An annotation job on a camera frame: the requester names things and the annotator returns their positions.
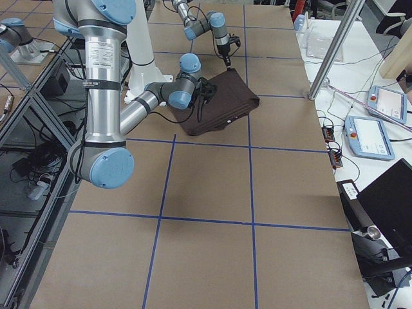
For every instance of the teach pendant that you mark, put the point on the teach pendant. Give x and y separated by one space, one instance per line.
367 138
389 102

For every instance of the aluminium frame post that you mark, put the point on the aluminium frame post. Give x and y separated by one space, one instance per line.
343 29

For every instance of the dark brown t-shirt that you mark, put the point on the dark brown t-shirt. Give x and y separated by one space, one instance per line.
232 101

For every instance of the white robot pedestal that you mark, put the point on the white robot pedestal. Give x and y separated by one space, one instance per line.
144 70

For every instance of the white reacher grabber stick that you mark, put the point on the white reacher grabber stick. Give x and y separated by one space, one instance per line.
326 84

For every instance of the near teach pendant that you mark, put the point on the near teach pendant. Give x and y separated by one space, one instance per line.
367 138

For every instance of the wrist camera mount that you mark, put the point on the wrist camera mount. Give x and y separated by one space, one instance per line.
234 39

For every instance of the black laptop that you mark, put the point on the black laptop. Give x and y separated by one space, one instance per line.
387 201

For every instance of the far teach pendant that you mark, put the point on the far teach pendant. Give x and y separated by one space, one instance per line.
389 102

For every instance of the clear plastic bag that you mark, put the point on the clear plastic bag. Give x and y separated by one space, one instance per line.
317 44

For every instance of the black box with label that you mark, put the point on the black box with label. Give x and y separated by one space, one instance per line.
354 211

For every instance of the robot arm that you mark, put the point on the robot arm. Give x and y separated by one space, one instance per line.
225 43
100 156

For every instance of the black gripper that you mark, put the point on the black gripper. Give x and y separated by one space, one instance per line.
201 90
223 50

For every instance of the black usb hub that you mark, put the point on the black usb hub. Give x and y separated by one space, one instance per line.
328 133
335 156

